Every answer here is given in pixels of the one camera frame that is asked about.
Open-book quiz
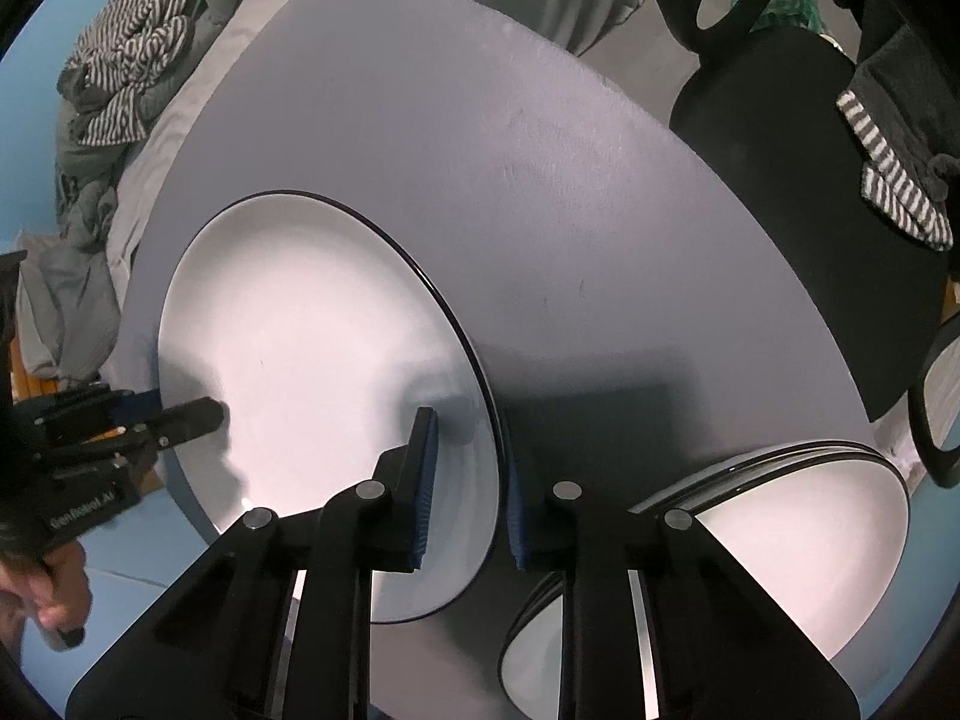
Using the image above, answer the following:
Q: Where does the white bowl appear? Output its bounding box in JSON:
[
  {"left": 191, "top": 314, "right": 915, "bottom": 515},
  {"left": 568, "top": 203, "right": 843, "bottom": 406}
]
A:
[{"left": 498, "top": 574, "right": 563, "bottom": 718}]

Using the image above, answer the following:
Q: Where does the striped garment on bed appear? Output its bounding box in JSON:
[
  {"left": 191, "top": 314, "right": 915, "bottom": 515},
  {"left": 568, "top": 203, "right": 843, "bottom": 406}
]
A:
[{"left": 57, "top": 0, "right": 194, "bottom": 148}]

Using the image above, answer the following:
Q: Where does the white plate front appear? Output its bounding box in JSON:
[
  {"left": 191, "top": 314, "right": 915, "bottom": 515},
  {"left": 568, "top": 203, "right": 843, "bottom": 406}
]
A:
[{"left": 158, "top": 193, "right": 501, "bottom": 624}]

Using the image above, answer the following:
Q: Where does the grey hooded sweater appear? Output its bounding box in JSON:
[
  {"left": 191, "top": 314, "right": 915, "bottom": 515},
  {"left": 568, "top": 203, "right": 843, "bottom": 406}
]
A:
[{"left": 836, "top": 0, "right": 958, "bottom": 252}]

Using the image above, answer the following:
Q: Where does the person left hand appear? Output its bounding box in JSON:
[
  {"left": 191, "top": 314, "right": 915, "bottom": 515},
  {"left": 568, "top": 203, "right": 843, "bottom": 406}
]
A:
[{"left": 2, "top": 541, "right": 93, "bottom": 658}]

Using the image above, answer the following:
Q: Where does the black office chair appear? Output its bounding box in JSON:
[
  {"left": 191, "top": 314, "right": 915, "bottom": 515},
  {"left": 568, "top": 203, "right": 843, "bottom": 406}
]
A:
[{"left": 656, "top": 0, "right": 958, "bottom": 488}]

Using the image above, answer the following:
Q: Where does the white plate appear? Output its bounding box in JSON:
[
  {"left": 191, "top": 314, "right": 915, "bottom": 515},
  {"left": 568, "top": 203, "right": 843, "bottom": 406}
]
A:
[
  {"left": 631, "top": 440, "right": 910, "bottom": 658},
  {"left": 158, "top": 193, "right": 501, "bottom": 624}
]

